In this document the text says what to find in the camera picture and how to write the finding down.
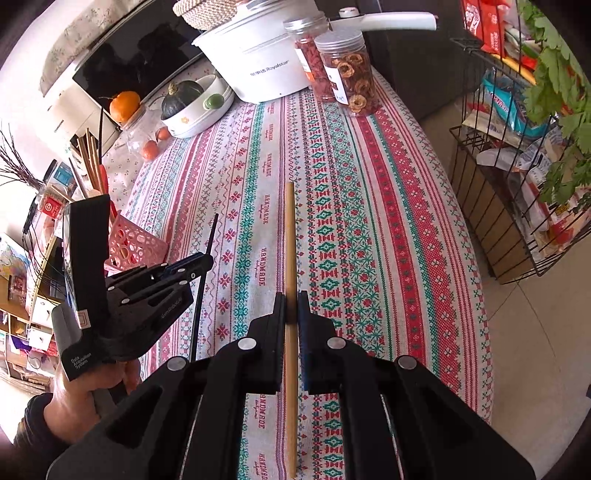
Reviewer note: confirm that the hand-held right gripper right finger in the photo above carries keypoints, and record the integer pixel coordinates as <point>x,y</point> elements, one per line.
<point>304,332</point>

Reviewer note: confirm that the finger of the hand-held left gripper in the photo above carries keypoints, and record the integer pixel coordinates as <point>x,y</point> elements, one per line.
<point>157,288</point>
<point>184,267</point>

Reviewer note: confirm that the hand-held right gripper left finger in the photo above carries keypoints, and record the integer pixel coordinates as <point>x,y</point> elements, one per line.
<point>279,332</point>

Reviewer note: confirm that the black chopstick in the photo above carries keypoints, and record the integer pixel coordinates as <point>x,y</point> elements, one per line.
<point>196,314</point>
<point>101,134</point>

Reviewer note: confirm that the pink perforated plastic basket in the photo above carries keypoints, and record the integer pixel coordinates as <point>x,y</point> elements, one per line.
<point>134,244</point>

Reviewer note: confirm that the person's left forearm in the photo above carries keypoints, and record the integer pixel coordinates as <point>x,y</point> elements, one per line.
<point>32,429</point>

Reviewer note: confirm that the person's left hand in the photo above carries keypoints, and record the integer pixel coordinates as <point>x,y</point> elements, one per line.
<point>78,406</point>

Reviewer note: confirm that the cluttered wooden shelf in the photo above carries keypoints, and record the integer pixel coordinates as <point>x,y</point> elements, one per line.
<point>27,300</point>

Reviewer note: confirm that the white floral tablecloth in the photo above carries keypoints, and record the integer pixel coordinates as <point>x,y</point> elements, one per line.
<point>120,180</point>

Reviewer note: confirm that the red green patterned tablecloth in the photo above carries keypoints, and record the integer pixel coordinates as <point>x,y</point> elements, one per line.
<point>369,230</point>

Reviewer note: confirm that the small red fruit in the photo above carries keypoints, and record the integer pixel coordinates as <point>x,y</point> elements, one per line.
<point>149,151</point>
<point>163,134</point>

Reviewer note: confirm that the dry brown branches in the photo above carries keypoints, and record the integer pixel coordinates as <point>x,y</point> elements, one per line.
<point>18,166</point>

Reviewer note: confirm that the white oval dish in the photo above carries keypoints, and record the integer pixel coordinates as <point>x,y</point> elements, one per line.
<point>189,125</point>

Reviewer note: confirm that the clear glass jar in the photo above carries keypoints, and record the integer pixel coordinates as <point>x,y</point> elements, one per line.
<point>136,131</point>

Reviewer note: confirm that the dark green pumpkin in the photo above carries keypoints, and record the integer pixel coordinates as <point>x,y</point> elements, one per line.
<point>180,101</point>

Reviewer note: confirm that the small green round fruit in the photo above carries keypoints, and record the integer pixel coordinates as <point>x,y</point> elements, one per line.
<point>214,102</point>

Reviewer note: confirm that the orange fruit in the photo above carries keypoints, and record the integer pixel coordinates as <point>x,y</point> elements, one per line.
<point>124,107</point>

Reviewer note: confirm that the microwave oven with black door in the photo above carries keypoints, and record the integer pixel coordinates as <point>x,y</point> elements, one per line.
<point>138,60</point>

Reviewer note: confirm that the white electric pot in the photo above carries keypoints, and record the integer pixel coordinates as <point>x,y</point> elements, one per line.
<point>263,69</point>

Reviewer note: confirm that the goji berry plastic jar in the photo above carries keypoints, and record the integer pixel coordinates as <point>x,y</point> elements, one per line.
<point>318,83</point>

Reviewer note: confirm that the floral fabric appliance cover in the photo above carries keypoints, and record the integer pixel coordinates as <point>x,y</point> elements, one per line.
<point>78,41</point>

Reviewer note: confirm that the dried fruit slice plastic jar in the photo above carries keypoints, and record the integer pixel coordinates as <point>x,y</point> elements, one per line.
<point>355,78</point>

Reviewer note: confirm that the woven straw mat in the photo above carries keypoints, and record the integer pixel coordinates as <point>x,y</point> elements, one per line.
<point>207,11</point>

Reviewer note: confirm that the clear white snack packet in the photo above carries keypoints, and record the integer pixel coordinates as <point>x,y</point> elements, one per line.
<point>503,159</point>

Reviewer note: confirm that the dark grey seat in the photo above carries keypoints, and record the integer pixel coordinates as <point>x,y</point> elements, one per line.
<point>415,69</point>

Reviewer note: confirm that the blue snack packet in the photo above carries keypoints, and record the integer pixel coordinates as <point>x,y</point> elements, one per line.
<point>508,110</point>

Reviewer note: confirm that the green leafy herb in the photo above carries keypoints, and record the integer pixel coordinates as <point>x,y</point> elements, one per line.
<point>554,83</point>

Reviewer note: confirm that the red snack packets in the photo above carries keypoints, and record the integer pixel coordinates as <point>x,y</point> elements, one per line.
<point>482,23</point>

